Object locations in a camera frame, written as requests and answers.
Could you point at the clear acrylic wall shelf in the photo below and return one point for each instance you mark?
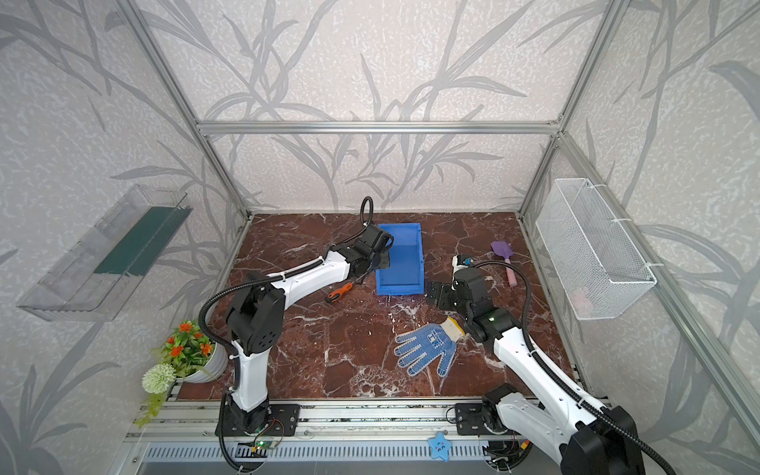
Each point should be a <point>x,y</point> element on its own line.
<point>95,279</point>

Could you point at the white wire mesh basket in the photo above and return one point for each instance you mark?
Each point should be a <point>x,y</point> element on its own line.
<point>599,267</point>

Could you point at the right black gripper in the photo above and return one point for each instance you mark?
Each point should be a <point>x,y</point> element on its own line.
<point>449,296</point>

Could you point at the blue dotted work glove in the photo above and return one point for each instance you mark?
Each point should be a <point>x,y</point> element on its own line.
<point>417,349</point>

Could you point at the orange black screwdriver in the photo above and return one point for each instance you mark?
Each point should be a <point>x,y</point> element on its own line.
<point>339,293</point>

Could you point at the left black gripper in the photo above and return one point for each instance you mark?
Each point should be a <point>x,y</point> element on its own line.
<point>379,250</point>

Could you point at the blue star sticker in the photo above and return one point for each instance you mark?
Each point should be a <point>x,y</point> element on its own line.
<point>440,447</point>

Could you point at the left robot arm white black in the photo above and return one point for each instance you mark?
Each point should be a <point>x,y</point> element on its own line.
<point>255,320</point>

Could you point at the blue plastic storage bin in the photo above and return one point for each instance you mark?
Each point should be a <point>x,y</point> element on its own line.
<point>406,275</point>

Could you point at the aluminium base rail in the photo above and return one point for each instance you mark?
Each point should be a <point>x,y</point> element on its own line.
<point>364,419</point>

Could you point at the artificial flower pot plant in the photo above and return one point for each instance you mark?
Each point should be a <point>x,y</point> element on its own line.
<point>187,356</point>

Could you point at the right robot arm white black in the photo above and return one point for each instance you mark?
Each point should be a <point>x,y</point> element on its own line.
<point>607,446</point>

